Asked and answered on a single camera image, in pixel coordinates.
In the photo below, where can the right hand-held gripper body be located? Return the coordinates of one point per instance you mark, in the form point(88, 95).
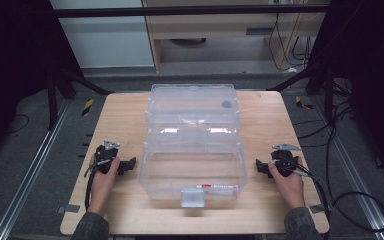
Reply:
point(285, 160)

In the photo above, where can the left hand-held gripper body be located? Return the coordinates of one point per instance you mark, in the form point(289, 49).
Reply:
point(105, 155)

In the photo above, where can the clear plastic storage box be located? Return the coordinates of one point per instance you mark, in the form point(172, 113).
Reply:
point(193, 166)

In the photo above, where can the person's left hand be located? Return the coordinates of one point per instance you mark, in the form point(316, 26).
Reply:
point(101, 190)

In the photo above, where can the person's right hand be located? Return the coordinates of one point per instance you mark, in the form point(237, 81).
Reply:
point(291, 190)

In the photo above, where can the yellow black striped tape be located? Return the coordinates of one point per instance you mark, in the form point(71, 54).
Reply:
point(302, 104)
point(87, 107)

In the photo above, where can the grey tape piece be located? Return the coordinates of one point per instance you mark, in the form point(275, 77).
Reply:
point(68, 208)
point(317, 208)

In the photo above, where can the black metal stand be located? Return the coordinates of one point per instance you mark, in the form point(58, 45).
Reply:
point(51, 100)
point(328, 96)

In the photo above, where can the white cabinet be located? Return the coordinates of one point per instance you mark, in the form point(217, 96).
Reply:
point(106, 40)

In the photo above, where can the dark curtain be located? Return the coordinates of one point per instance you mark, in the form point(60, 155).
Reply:
point(13, 66)
point(373, 83)

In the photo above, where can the light wooden desk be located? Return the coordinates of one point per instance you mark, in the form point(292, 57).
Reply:
point(213, 25)

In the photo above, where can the aluminium floor rail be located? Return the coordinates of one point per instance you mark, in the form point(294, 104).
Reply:
point(356, 173)
point(30, 173)

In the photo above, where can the black horizontal frame bar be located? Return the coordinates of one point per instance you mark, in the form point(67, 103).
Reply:
point(180, 11)

